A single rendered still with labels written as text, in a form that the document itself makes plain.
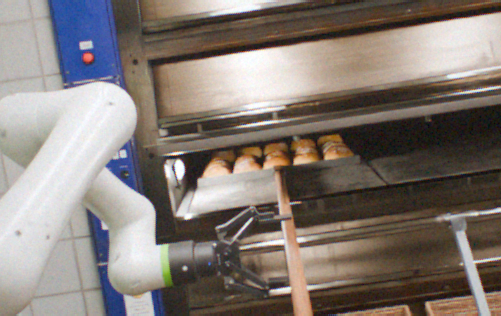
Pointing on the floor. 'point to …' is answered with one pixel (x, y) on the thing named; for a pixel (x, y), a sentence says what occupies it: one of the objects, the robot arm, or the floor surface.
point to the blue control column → (75, 13)
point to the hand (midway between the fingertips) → (290, 247)
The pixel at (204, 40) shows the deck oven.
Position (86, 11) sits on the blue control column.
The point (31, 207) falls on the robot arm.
